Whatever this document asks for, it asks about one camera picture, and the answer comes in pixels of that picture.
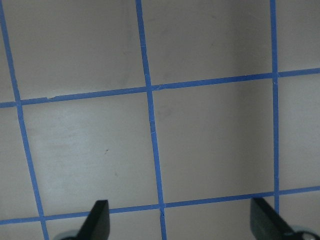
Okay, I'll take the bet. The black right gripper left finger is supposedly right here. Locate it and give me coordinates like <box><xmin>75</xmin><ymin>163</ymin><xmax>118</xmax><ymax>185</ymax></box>
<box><xmin>75</xmin><ymin>200</ymin><xmax>110</xmax><ymax>240</ymax></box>

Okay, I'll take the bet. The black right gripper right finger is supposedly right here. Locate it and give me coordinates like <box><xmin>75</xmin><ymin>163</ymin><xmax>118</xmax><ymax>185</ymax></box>
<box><xmin>250</xmin><ymin>197</ymin><xmax>296</xmax><ymax>240</ymax></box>

